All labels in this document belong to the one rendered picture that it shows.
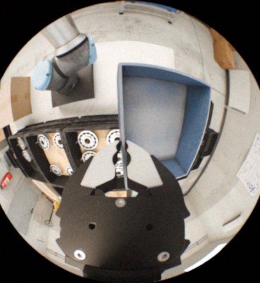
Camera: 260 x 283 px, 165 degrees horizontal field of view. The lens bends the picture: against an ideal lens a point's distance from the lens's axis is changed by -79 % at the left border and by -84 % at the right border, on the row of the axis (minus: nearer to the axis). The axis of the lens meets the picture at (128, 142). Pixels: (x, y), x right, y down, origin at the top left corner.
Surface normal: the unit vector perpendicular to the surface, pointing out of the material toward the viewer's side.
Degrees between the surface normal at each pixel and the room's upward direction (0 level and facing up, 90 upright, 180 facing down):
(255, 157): 90
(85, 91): 4
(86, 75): 4
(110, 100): 0
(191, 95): 89
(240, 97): 90
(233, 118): 90
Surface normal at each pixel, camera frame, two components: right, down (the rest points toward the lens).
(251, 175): -0.99, 0.08
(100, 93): 0.13, 0.48
